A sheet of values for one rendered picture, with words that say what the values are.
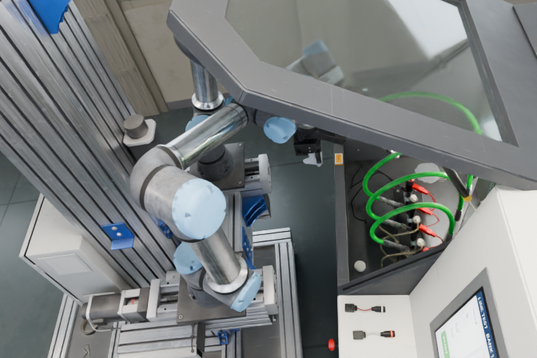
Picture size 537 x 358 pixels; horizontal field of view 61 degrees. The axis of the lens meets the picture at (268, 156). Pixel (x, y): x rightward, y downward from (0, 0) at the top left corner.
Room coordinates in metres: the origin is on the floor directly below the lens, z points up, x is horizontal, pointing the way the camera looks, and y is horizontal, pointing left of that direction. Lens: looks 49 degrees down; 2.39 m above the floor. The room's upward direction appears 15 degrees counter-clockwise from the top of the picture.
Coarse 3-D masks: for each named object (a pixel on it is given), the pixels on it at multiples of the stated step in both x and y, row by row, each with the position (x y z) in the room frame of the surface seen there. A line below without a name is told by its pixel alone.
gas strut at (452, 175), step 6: (444, 168) 0.53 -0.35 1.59; (450, 174) 0.53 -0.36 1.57; (456, 174) 0.53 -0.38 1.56; (456, 180) 0.53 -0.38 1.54; (456, 186) 0.53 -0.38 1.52; (462, 186) 0.53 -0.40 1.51; (462, 192) 0.53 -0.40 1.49; (468, 192) 0.53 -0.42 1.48; (468, 198) 0.52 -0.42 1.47; (474, 210) 0.52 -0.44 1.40
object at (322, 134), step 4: (316, 132) 0.91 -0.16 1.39; (320, 132) 0.91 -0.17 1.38; (324, 132) 0.91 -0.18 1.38; (328, 132) 0.91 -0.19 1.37; (312, 136) 0.91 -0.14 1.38; (316, 136) 0.91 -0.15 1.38; (320, 136) 0.90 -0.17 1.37; (324, 136) 0.90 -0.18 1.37; (328, 136) 0.90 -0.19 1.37; (332, 136) 0.90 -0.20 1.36; (336, 136) 0.90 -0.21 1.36; (340, 136) 0.90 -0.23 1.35; (344, 136) 0.90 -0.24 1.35; (324, 140) 0.90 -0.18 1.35; (328, 140) 0.90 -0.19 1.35; (332, 140) 0.90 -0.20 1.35; (336, 140) 0.89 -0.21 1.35; (340, 140) 0.89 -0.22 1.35; (344, 140) 0.89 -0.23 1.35; (340, 144) 0.89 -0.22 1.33
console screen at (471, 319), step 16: (480, 272) 0.37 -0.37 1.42; (464, 288) 0.37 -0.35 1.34; (480, 288) 0.34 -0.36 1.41; (448, 304) 0.38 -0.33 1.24; (464, 304) 0.34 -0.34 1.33; (480, 304) 0.31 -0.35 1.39; (496, 304) 0.29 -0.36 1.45; (432, 320) 0.39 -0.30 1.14; (448, 320) 0.35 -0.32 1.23; (464, 320) 0.31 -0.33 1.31; (480, 320) 0.29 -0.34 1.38; (496, 320) 0.26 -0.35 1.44; (432, 336) 0.35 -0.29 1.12; (448, 336) 0.32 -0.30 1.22; (464, 336) 0.29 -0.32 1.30; (480, 336) 0.26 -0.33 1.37; (496, 336) 0.24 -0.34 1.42; (448, 352) 0.29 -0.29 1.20; (464, 352) 0.26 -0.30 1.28; (480, 352) 0.23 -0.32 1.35; (496, 352) 0.21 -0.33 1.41
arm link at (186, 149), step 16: (224, 112) 0.89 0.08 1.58; (240, 112) 0.90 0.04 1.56; (256, 112) 0.90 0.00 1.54; (192, 128) 0.84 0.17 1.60; (208, 128) 0.83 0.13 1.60; (224, 128) 0.84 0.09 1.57; (240, 128) 0.88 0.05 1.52; (176, 144) 0.77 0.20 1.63; (192, 144) 0.78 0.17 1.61; (208, 144) 0.79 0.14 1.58; (144, 160) 0.71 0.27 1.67; (160, 160) 0.70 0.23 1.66; (176, 160) 0.72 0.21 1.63; (192, 160) 0.75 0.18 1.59; (144, 176) 0.65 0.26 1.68
